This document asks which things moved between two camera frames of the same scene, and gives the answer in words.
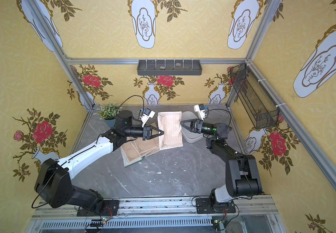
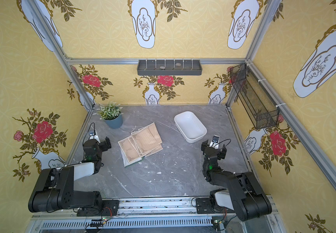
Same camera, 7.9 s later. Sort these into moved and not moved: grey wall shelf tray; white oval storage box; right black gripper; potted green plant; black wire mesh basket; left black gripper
Moved: left black gripper; right black gripper
Not moved: potted green plant; grey wall shelf tray; white oval storage box; black wire mesh basket
